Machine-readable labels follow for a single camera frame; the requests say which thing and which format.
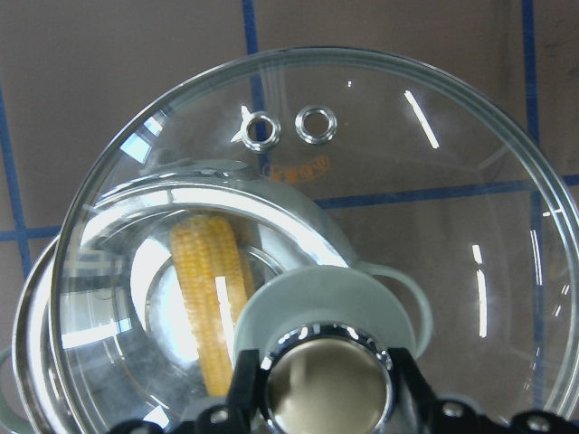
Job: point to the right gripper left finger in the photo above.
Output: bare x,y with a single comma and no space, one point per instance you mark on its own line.
244,396

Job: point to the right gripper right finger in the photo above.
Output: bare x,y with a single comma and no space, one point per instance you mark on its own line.
413,395

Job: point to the yellow corn cob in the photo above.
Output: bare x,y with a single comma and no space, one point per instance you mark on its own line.
216,283

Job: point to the glass pot lid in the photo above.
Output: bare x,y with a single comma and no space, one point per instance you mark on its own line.
422,174

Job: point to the pale green electric pot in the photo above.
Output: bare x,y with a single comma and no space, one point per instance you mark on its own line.
102,343

